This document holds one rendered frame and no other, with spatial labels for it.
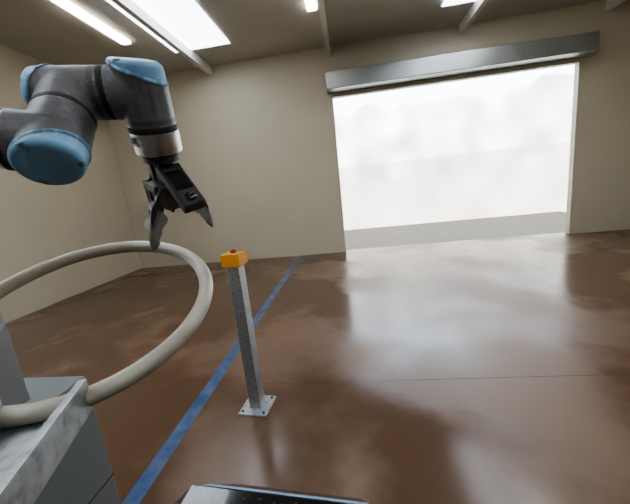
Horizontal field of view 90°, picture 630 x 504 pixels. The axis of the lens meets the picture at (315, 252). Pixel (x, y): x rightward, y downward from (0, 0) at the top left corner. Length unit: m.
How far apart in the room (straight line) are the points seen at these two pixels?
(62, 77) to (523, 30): 7.44
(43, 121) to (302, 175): 6.19
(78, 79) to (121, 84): 0.06
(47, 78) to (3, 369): 0.92
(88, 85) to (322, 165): 6.08
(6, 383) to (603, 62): 8.43
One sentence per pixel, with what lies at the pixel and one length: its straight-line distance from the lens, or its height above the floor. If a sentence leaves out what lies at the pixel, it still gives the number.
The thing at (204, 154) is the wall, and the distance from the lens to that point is 7.31.
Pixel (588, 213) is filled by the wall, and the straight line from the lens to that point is 8.08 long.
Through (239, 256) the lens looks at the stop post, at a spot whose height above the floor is 1.06.
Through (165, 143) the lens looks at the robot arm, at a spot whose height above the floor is 1.53.
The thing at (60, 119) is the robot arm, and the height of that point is 1.56.
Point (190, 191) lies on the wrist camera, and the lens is 0.69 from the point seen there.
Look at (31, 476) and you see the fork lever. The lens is 0.51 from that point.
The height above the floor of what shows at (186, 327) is 1.19.
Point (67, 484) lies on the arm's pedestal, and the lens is 1.51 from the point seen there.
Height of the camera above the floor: 1.42
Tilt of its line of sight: 12 degrees down
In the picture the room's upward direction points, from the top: 6 degrees counter-clockwise
